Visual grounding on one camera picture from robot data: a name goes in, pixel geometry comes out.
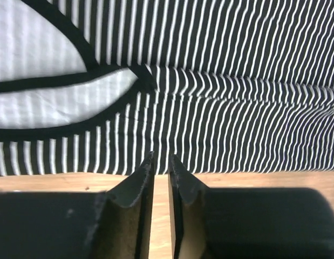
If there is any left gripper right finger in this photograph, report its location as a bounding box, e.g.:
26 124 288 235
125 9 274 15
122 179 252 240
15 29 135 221
168 155 334 258

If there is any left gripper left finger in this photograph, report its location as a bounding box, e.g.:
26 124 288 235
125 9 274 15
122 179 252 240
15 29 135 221
0 153 155 258

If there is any black white striped tank top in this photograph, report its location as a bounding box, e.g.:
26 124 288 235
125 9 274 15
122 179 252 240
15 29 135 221
0 1 334 176

